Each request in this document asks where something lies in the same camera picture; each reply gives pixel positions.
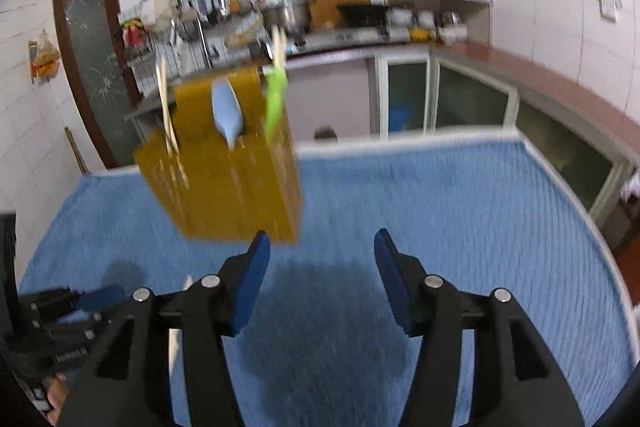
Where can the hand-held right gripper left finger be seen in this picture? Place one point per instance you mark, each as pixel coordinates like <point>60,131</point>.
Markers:
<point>250,282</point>

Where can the light green spoon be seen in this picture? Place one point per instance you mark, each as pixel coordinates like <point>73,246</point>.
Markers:
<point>275,102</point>

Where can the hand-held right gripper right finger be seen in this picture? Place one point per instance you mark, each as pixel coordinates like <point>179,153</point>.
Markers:
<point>395,282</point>

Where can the person's left hand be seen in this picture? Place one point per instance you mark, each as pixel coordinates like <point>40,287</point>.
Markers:
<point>56,394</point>

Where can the wide glass cabinet door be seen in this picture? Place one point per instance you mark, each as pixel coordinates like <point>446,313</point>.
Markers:
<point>475,97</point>

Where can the white bowl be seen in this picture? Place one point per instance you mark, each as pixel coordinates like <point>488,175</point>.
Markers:
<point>452,34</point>

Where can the orange hanging bag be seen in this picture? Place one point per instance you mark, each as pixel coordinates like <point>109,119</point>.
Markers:
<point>45,57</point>

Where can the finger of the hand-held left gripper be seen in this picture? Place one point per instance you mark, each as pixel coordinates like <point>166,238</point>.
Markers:
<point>102,297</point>
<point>85,327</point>

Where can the steel gas stove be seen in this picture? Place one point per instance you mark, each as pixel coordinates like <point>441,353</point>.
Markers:
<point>350,38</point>

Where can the black wok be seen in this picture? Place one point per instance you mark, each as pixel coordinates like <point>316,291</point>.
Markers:
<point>362,13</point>

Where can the long glass cabinet door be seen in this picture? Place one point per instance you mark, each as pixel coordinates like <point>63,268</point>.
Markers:
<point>565,152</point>

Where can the wooden chopstick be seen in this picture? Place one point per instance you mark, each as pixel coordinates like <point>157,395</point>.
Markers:
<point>283,52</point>
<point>276,49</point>
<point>164,102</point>

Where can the white hanging cloth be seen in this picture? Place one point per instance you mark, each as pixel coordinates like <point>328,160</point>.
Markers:
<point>157,13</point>

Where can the narrow glass cabinet door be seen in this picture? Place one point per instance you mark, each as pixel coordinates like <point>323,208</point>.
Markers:
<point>405,97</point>

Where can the brown framed glass door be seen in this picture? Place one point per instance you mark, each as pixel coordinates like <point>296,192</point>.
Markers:
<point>95,57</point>

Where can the steel pot with lid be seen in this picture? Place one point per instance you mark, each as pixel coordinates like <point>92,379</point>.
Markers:
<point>290,14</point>

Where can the yellow perforated utensil holder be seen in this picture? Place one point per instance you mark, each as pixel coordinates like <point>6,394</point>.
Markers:
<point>240,187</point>

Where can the chrome kitchen faucet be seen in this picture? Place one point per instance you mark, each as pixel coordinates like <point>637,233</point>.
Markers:
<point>202,42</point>

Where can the brown kitchen counter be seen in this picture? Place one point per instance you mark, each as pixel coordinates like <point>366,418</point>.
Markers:
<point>525,72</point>

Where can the white dish soap bottle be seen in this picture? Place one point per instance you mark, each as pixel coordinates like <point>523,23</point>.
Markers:
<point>183,57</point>

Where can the light blue spoon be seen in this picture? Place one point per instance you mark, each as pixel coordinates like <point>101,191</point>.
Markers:
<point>227,112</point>

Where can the blue towel mat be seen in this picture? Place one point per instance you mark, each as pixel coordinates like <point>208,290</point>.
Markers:
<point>450,207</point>

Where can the white wall socket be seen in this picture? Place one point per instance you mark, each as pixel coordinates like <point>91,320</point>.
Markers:
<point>610,4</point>

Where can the red and yellow gloves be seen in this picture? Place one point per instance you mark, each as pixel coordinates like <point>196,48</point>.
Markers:
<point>134,34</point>

